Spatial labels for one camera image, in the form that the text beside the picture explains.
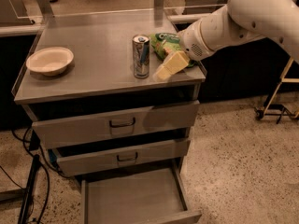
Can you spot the white paper bowl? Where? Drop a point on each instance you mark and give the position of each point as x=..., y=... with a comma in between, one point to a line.
x=50, y=61

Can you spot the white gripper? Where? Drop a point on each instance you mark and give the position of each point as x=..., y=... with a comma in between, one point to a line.
x=192, y=42

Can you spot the bottom steel drawer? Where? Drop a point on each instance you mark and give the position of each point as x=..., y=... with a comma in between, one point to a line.
x=150, y=193

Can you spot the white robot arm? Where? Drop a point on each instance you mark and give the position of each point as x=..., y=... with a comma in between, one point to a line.
x=237, y=23

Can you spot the middle steel drawer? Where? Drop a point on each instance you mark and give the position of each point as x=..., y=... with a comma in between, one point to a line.
x=121, y=157

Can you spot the green chip bag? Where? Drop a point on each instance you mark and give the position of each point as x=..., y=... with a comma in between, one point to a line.
x=165, y=43

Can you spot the silver blue redbull can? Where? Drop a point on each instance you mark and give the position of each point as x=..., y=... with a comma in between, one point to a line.
x=141, y=56

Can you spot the steel drawer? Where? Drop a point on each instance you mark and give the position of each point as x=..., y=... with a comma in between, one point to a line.
x=150, y=193
x=121, y=157
x=117, y=124

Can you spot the black metal stand leg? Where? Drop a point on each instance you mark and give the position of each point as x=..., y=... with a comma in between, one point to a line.
x=27, y=196

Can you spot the steel drawer cabinet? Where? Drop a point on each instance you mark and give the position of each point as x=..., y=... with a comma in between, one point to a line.
x=101, y=77

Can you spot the top steel drawer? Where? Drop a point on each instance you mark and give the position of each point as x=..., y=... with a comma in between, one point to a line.
x=117, y=124

